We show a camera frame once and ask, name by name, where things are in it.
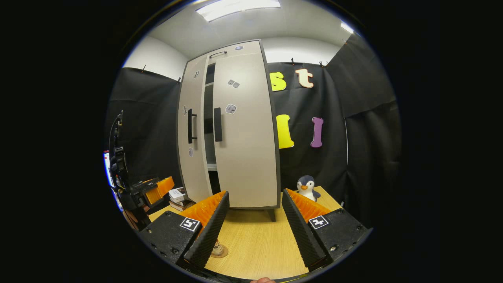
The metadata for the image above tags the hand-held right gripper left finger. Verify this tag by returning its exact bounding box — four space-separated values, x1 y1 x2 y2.
138 191 230 270

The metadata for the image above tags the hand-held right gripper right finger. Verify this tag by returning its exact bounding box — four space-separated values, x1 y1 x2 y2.
281 188 373 272

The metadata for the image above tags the round cork coaster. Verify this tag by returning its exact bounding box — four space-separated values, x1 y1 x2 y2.
209 244 229 259

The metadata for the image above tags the grey cabinet door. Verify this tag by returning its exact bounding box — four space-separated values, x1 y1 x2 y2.
211 51 279 209
177 55 213 203

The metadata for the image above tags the grey cabinet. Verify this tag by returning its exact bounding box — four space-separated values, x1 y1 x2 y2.
176 39 281 221

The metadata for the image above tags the grey cabinet drawer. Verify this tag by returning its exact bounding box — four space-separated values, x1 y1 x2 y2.
208 40 263 59

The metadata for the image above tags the bright monitor screen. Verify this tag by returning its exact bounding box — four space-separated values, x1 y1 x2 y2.
103 151 114 189

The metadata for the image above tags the brown hardcover book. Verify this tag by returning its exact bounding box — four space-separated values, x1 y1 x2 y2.
170 199 196 212

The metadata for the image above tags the penguin plush toy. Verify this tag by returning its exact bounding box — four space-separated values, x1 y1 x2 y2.
296 175 321 202

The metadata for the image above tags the black backdrop cloth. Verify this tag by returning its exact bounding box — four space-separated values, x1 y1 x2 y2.
104 33 401 228

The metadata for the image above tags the large ceiling light panel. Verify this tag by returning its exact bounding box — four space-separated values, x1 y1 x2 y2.
196 0 281 23

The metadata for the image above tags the black door handle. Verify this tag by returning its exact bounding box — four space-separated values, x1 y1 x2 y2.
187 108 197 144
213 107 223 142

